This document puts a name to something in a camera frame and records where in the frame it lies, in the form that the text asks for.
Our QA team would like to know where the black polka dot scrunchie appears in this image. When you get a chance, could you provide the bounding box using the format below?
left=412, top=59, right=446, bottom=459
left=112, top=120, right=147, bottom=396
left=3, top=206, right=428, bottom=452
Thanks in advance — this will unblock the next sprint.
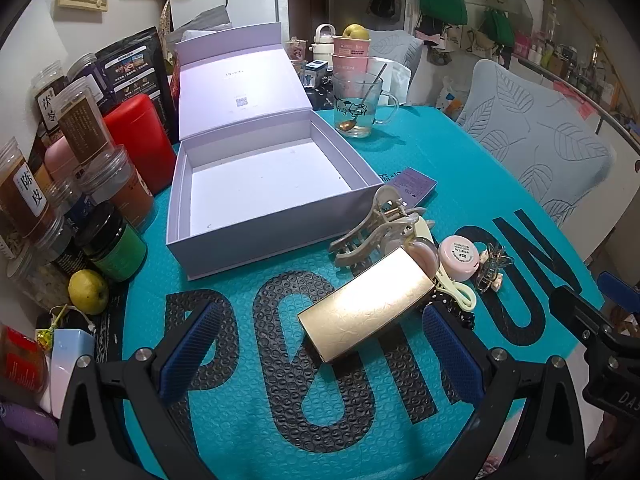
left=428, top=292, right=475, bottom=330

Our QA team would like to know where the cream yellow hair clip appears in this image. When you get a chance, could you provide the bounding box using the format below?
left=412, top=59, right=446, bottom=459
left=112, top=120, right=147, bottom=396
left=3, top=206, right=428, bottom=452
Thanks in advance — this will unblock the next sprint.
left=413, top=217, right=477, bottom=312

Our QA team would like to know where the small gold metal hair clip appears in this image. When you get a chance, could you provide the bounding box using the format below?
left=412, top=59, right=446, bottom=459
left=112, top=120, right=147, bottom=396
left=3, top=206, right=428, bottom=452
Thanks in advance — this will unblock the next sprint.
left=474, top=243, right=513, bottom=294

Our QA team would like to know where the pink round compact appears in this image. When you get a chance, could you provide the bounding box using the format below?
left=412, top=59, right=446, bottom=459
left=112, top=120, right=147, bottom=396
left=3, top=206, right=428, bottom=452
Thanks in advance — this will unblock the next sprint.
left=438, top=235, right=480, bottom=282

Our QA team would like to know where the pink oval hair clip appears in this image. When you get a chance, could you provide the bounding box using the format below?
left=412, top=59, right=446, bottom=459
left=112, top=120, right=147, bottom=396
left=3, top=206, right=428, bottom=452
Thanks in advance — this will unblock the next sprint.
left=405, top=237, right=440, bottom=278

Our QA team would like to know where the gold rectangular box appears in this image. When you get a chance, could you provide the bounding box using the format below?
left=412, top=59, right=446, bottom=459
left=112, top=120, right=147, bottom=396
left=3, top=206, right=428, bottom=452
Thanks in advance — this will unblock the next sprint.
left=297, top=248, right=434, bottom=363

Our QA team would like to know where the beige hair claw clip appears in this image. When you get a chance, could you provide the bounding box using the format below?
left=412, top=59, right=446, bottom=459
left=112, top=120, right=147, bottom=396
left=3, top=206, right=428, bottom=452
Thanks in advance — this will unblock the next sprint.
left=329, top=184, right=426, bottom=268

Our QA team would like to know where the purple card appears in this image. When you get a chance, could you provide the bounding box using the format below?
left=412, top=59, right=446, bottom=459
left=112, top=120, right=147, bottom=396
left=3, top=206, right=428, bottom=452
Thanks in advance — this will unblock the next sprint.
left=388, top=168, right=436, bottom=207

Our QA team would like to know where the yellow lemon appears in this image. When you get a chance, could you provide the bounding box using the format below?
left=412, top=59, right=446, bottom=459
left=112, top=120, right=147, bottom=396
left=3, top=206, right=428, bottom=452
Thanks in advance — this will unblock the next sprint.
left=67, top=269, right=108, bottom=315

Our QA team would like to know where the green label dark jar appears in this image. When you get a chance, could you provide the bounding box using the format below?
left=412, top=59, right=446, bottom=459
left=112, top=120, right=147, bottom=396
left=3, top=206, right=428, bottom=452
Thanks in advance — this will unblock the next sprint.
left=77, top=202, right=148, bottom=282

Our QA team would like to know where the gradient blue pink box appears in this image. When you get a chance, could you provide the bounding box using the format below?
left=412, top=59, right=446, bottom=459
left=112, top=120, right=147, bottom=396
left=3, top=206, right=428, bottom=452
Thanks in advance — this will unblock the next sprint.
left=49, top=328, right=94, bottom=419

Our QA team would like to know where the teal bubble mailer mat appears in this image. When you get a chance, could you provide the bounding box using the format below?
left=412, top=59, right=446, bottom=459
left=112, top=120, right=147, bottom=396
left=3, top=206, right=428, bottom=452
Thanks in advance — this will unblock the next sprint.
left=122, top=107, right=603, bottom=479

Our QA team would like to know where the grey leaf pattern chair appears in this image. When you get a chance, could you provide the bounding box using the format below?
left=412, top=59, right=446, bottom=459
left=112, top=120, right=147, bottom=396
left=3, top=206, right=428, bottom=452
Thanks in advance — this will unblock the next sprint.
left=457, top=60, right=615, bottom=226

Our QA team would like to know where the lavender open gift box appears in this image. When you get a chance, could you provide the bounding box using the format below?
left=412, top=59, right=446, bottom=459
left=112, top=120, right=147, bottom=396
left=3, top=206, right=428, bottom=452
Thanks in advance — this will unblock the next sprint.
left=166, top=23, right=382, bottom=280

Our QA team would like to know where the clear jar red powder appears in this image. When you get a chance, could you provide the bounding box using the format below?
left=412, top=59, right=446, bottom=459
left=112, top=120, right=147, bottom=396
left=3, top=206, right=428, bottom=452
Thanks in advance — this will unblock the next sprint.
left=79, top=145, right=155, bottom=232

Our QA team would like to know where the clear jar orange peel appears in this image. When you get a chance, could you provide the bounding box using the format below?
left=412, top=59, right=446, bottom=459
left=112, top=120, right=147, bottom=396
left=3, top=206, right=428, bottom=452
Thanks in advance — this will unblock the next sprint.
left=0, top=138, right=55, bottom=243

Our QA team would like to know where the red plastic canister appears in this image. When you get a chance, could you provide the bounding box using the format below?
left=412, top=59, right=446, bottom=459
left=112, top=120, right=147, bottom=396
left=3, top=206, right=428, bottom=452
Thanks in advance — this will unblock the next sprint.
left=104, top=93, right=177, bottom=195

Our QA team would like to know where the clear jar brown label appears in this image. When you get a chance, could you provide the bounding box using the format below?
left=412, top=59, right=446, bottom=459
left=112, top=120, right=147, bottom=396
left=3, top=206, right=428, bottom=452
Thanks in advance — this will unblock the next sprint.
left=52, top=76, right=113, bottom=166

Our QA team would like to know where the metal spoon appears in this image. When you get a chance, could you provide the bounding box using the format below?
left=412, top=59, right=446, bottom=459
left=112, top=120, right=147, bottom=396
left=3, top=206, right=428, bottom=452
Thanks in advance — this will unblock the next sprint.
left=334, top=66, right=385, bottom=136

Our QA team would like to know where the black snack pouch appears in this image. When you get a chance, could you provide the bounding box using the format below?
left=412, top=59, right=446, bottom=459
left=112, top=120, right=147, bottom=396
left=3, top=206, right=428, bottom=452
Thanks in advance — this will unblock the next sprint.
left=96, top=27, right=178, bottom=144

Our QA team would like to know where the glass mug with cartoon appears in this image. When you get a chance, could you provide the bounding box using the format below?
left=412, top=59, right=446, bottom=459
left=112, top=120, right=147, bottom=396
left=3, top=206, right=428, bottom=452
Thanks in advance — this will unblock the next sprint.
left=333, top=73, right=399, bottom=138

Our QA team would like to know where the dark blue label jar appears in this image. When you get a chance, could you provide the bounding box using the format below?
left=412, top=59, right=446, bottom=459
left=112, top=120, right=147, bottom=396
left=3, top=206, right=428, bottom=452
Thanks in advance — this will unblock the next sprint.
left=66, top=52, right=117, bottom=116

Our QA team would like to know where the clear jar white label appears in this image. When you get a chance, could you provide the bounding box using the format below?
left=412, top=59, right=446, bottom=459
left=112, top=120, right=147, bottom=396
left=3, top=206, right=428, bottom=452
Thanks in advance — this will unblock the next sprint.
left=32, top=60, right=68, bottom=133

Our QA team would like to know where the white thermos bottle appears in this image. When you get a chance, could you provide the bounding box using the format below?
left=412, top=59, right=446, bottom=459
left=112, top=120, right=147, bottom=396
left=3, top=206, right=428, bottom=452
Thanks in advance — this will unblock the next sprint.
left=309, top=24, right=335, bottom=66

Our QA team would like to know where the pink paper cup stack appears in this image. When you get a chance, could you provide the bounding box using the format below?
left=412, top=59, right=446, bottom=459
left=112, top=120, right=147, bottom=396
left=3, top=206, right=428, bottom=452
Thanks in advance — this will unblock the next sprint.
left=332, top=36, right=371, bottom=79

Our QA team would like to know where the green tote bag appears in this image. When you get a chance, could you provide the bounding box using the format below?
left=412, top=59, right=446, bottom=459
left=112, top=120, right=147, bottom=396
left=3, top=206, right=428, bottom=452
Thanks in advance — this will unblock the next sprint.
left=419, top=0, right=468, bottom=26

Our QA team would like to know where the white mini fridge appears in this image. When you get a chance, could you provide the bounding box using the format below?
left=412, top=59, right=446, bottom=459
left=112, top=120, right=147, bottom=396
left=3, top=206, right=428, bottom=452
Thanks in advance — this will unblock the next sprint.
left=169, top=0, right=291, bottom=44

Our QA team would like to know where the yellow pear on cups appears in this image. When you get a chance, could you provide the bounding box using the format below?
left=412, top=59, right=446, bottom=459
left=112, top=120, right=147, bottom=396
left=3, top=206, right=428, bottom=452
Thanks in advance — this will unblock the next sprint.
left=342, top=24, right=370, bottom=40

